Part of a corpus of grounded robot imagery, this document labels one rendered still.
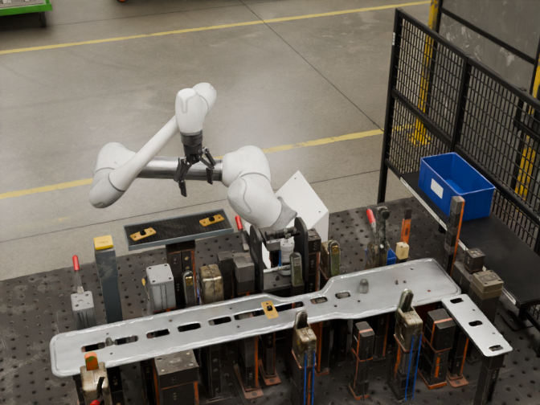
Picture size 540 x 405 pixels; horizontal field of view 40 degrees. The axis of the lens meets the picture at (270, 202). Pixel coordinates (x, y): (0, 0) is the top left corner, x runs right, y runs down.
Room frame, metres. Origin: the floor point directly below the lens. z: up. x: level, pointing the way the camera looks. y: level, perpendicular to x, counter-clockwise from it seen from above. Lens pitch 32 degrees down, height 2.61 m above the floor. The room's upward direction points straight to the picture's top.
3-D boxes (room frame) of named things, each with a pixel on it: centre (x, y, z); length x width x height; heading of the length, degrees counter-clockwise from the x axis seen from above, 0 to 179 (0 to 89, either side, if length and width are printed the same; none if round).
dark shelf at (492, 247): (2.34, -0.80, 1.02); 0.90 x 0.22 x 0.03; 18
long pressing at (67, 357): (1.86, 0.02, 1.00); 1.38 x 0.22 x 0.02; 108
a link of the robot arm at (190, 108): (2.57, 0.31, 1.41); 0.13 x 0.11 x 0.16; 167
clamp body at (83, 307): (1.85, 0.61, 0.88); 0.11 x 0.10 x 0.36; 18
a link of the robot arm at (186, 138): (2.55, 0.31, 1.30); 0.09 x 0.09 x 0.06
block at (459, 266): (2.08, -0.70, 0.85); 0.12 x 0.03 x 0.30; 18
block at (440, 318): (1.86, -0.57, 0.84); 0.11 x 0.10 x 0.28; 18
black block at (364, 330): (1.79, -0.31, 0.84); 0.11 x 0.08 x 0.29; 18
